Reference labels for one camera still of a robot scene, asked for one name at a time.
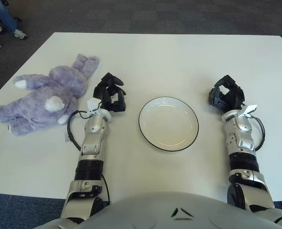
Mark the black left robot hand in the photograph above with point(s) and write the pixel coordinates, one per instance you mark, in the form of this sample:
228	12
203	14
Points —
112	105

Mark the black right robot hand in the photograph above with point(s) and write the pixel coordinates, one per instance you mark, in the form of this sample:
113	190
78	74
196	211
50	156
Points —
235	95

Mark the person's leg in jeans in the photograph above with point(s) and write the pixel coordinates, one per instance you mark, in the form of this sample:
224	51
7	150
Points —
4	14

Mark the grey robot torso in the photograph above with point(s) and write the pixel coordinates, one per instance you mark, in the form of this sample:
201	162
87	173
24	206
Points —
155	210

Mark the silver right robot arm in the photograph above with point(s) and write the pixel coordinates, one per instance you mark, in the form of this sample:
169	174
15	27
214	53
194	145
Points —
243	140

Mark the white plate with black rim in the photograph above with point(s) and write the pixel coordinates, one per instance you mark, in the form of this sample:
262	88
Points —
167	126

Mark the purple plush bunny doll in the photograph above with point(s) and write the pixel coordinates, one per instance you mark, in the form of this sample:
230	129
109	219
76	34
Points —
47	95

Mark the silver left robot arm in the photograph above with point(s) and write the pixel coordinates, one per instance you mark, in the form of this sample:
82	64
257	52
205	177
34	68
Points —
93	126

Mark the white sneaker on foot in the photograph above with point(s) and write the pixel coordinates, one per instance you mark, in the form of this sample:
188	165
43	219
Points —
20	34

